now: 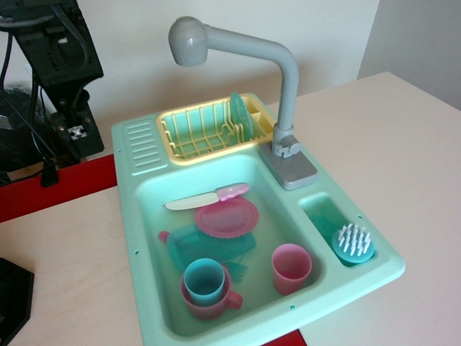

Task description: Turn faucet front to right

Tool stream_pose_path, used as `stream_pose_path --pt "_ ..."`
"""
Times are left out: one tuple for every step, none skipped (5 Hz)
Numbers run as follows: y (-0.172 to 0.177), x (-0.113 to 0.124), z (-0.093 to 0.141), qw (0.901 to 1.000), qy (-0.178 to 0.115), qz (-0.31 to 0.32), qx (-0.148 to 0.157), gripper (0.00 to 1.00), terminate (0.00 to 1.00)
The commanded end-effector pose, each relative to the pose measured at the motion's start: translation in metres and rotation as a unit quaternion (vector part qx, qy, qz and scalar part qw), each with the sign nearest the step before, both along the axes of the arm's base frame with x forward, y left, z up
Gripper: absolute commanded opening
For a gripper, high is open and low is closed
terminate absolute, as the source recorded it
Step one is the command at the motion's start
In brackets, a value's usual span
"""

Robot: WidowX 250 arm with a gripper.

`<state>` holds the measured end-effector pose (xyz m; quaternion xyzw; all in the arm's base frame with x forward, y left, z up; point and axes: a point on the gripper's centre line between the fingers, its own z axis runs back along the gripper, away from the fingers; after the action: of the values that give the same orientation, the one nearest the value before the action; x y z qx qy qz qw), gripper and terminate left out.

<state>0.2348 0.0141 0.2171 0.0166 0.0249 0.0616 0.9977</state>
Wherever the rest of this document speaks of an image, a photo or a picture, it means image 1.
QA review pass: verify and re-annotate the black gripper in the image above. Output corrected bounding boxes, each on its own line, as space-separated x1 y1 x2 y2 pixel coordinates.
1 1 104 164

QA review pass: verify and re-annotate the grey toy faucet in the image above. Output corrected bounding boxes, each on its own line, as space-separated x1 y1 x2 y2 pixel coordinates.
168 17 318 190

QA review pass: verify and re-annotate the black plug on table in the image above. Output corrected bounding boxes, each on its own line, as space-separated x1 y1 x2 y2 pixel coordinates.
40 163 59 187

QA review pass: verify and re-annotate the yellow dish rack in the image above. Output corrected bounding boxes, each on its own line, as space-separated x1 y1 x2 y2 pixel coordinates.
156 93 275 166

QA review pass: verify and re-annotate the teal toy bottle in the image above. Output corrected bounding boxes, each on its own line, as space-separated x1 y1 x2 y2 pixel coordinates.
158 224 256 272

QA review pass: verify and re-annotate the black object bottom left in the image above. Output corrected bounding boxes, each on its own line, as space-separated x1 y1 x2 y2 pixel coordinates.
1 257 35 345

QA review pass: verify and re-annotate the teal plate in rack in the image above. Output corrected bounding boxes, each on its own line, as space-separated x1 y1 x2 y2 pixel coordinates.
230 92 254 141

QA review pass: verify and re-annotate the pink toy plate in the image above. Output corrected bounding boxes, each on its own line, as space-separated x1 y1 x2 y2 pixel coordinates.
194 197 259 239

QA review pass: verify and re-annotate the mint green toy sink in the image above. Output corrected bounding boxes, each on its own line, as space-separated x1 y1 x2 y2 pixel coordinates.
112 112 405 345

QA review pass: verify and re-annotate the blue toy cup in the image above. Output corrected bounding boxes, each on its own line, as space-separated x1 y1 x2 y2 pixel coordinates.
183 258 225 306

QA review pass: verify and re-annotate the teal toy fork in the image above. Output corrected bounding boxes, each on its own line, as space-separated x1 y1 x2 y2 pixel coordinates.
224 262 247 283

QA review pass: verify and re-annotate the pink toy mug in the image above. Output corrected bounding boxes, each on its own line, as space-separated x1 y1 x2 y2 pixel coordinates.
179 265 243 320

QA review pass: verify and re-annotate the pink toy cup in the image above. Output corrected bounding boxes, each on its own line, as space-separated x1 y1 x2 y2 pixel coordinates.
272 244 313 296

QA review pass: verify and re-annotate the teal scrub brush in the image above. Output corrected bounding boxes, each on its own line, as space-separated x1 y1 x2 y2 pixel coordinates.
331 223 375 265

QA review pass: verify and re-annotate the black cable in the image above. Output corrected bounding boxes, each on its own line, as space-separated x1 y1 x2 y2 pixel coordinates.
0 35 58 174

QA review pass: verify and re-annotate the toy knife pink handle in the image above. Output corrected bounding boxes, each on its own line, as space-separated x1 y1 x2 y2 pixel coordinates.
164 183 250 210

